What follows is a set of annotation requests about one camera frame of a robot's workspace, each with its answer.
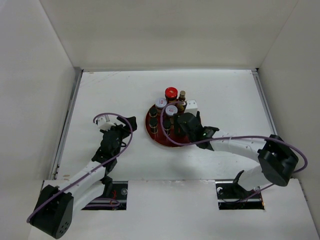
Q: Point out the white-lid jar with red label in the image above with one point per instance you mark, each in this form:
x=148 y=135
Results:
x=160 y=103

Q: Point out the beige-cap dark sauce bottle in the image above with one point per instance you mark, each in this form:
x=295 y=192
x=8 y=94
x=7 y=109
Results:
x=182 y=101

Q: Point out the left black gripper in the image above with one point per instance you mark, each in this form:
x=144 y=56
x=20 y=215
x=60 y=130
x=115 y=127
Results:
x=121 y=128

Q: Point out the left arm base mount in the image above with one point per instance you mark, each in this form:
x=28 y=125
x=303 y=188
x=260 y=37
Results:
x=114 y=198

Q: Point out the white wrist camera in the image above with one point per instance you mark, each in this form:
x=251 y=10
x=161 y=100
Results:
x=103 y=122
x=191 y=107

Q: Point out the red-lid sauce jar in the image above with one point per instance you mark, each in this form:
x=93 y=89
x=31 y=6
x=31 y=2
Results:
x=171 y=94

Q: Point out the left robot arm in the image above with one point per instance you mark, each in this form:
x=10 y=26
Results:
x=56 y=205

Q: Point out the round red tray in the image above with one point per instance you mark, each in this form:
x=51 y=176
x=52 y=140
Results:
x=160 y=137

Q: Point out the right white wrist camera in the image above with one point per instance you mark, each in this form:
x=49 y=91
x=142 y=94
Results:
x=191 y=107

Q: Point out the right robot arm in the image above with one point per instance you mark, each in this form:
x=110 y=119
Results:
x=276 y=161

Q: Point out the small black-cap spice bottle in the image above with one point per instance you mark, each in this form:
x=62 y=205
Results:
x=153 y=112

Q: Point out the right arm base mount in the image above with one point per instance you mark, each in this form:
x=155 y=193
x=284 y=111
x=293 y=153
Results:
x=231 y=196

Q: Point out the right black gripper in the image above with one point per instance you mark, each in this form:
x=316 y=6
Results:
x=198 y=116

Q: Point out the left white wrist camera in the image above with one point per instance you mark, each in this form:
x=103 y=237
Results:
x=103 y=122

